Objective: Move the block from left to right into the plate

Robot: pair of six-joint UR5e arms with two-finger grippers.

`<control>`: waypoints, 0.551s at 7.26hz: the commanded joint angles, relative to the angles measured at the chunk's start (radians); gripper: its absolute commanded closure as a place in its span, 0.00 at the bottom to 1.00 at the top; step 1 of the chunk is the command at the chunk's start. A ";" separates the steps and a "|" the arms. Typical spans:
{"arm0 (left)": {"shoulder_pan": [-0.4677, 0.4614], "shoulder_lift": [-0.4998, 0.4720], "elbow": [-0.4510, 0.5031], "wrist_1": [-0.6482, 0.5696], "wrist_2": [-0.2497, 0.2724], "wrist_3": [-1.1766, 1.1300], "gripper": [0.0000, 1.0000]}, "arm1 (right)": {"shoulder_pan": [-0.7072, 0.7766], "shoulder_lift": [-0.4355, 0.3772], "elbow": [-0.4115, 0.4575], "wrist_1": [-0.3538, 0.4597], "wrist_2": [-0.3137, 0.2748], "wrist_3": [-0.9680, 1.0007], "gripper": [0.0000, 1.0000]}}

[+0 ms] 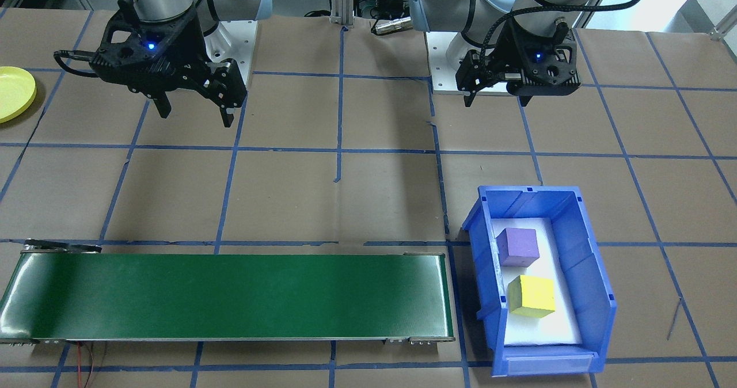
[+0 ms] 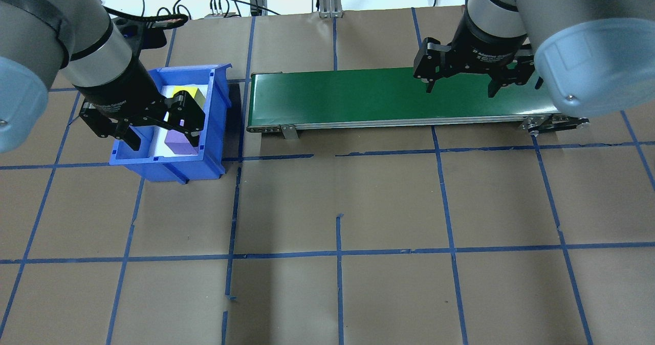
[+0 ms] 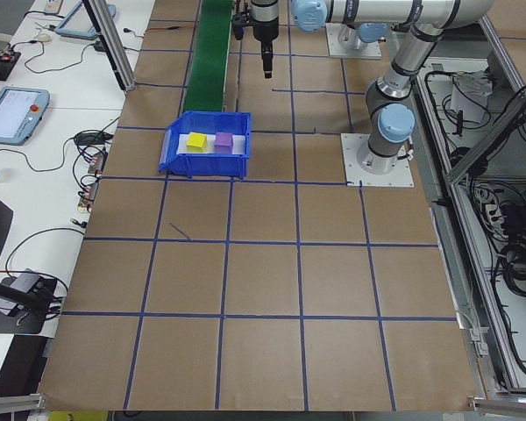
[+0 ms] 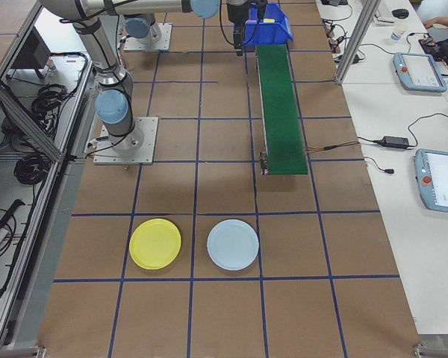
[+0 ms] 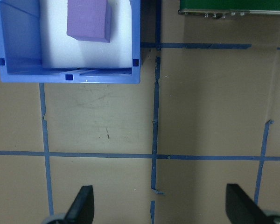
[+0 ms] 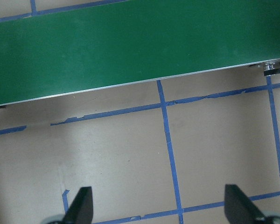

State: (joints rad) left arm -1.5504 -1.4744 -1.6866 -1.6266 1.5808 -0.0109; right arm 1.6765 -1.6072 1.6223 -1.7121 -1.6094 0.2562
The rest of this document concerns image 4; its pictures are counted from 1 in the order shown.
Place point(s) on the metal corner bracket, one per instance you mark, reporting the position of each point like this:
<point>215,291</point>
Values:
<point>422,350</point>
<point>33,351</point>

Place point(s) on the V-shaped metal bar frame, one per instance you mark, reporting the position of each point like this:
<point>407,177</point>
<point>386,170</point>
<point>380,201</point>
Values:
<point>41,138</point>

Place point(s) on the aluminium extrusion post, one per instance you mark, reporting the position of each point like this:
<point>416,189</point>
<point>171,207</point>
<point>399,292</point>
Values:
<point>354,41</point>

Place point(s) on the black power adapter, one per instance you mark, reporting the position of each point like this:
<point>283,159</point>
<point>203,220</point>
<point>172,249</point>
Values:
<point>395,141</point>

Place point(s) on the white paper cup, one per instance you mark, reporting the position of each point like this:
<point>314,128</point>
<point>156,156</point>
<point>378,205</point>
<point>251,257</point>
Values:
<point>398,33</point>

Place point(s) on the black handheld tool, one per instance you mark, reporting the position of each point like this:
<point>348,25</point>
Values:
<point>11,210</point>

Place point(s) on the black box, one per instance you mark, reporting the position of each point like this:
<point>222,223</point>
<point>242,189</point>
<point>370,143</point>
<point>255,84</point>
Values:
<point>33,48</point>

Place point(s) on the bare person forearm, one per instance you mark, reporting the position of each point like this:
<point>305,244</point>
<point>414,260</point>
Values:
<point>442,22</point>

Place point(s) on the black computer mouse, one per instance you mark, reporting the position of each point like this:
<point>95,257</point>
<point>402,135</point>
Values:
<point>400,13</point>

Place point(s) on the green conveyor belt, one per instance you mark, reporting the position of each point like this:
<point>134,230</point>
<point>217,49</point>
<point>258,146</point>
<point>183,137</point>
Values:
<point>282,112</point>

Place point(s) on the blue plastic storage bin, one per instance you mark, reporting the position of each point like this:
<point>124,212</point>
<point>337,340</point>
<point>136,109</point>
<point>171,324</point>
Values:
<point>272,33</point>

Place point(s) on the black power brick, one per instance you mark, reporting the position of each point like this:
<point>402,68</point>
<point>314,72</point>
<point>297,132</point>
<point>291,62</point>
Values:
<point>354,59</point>

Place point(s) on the light blue plastic plate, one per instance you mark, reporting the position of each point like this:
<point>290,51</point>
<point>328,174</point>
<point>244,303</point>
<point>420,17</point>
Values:
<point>233,244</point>

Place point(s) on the grey blue teach pendant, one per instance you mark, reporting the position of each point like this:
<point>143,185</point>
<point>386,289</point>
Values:
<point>442,182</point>
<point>420,71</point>

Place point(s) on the yellow plastic plate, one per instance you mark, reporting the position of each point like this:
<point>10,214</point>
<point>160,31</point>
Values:
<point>155,244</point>

